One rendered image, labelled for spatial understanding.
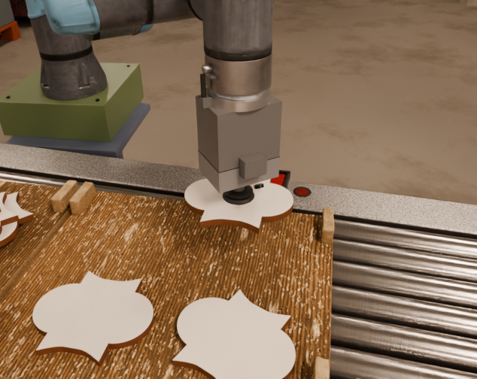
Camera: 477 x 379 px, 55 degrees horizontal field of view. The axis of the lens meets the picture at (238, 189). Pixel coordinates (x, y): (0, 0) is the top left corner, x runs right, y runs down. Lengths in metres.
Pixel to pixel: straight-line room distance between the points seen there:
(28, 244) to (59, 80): 0.49
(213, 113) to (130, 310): 0.25
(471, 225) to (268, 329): 0.41
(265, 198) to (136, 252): 0.20
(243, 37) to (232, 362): 0.34
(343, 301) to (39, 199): 0.51
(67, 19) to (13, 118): 0.68
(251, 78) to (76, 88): 0.67
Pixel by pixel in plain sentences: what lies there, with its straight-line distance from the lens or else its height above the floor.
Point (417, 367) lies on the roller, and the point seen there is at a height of 0.92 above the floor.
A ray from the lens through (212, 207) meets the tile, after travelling 0.60.
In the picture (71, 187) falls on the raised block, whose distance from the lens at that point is 0.80.
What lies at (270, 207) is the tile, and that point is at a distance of 0.60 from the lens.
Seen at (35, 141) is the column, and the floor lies 0.87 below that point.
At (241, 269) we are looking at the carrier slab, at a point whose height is 0.94.
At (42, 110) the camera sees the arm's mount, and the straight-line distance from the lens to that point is 1.15.
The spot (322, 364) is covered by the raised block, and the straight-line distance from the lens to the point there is 0.52.
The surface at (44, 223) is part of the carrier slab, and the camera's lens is 0.77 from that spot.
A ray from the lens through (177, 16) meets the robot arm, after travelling 0.58.
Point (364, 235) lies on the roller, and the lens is 0.75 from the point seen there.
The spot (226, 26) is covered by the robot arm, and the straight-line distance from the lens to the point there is 0.49.
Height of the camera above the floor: 1.38
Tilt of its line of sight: 34 degrees down
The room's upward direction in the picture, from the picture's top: straight up
